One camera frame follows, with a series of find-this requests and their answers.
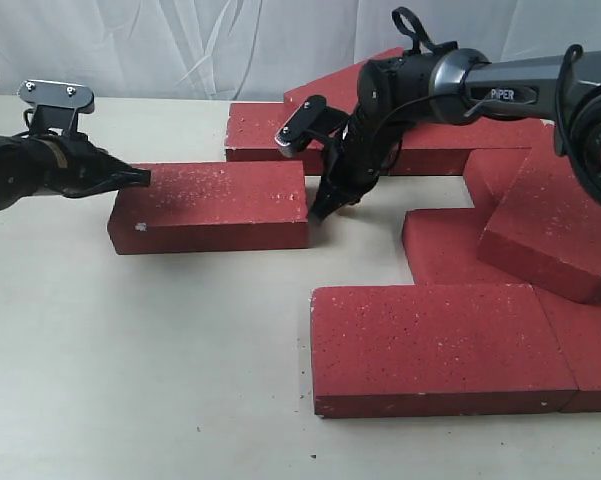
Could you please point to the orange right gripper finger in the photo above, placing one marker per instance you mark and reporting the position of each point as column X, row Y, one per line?
column 328, row 199

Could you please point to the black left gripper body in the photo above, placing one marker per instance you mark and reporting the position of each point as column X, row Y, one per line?
column 77, row 168

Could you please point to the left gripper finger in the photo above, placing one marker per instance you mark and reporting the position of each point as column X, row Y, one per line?
column 123, row 179

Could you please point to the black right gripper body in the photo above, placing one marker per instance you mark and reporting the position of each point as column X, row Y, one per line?
column 363, row 149

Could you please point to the red brick with white chip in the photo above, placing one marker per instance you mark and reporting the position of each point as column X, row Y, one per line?
column 213, row 207

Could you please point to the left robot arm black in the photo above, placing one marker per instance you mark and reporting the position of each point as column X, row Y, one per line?
column 21, row 172

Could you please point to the angled red brick under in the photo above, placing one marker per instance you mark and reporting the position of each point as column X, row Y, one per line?
column 488, row 173

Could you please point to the front large red brick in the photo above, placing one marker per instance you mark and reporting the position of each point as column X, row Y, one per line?
column 441, row 350

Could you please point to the white backdrop curtain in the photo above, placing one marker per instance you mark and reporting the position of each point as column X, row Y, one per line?
column 257, row 50

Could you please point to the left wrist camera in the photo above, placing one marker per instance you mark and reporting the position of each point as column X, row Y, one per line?
column 55, row 105

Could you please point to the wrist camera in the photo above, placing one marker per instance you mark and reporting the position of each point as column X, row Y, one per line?
column 313, row 120
column 55, row 105

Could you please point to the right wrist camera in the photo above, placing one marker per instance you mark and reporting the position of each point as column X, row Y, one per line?
column 313, row 120

